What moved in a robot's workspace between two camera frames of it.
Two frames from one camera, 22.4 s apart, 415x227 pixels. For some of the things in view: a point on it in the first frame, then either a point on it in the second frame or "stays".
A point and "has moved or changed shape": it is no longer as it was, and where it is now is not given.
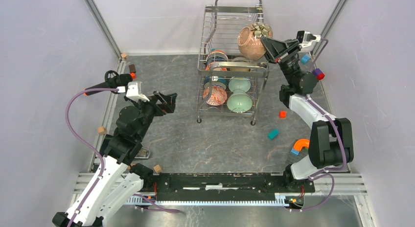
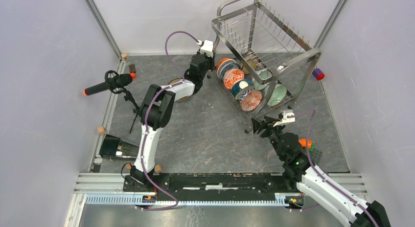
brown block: [132, 68] stays
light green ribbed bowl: [242, 83] -> [264, 74]
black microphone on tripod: [113, 80] stays
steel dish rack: [229, 84] has moved or changed shape
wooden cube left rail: [101, 130] stays
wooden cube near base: [157, 169] stays
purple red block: [318, 74] stays
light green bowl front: [239, 102] -> [278, 95]
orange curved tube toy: [299, 143] stays
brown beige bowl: [240, 59] -> [173, 80]
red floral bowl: [217, 55] -> [231, 76]
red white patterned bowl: [218, 96] -> [250, 99]
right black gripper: [277, 51] -> [266, 123]
